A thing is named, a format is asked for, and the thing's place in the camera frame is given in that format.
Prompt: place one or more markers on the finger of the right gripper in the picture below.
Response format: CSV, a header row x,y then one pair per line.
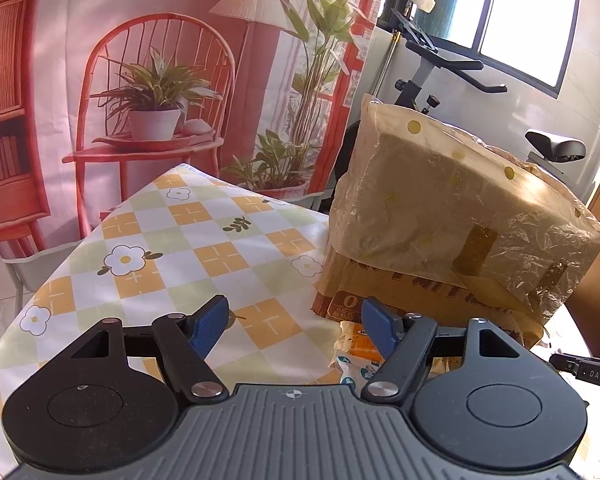
x,y
582,368

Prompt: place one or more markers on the checkered floral tablecloth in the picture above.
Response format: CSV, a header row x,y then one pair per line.
x,y
187,237

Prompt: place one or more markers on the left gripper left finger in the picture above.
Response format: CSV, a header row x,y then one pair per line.
x,y
184,341

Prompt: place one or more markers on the printed backdrop curtain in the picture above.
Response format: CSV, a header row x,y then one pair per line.
x,y
99,97

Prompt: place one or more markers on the dark framed window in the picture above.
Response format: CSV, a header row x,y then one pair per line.
x,y
529,40

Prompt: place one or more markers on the cardboard box with plastic wrap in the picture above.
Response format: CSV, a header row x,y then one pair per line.
x,y
429,219

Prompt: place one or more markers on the orange cracker snack pack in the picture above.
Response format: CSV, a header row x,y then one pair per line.
x,y
355,357

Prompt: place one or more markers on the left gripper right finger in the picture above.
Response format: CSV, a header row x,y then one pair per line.
x,y
405,343

